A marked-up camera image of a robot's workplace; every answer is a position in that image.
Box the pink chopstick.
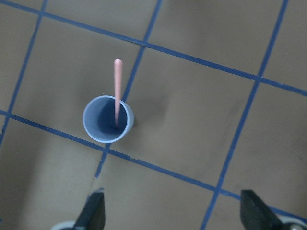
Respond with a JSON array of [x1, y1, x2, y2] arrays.
[[114, 59, 123, 127]]

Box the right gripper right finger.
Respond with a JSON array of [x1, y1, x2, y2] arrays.
[[240, 190, 283, 230]]

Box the light blue cup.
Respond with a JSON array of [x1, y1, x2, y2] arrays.
[[83, 95, 134, 144]]

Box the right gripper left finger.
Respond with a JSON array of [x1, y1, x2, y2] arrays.
[[73, 192, 106, 230]]

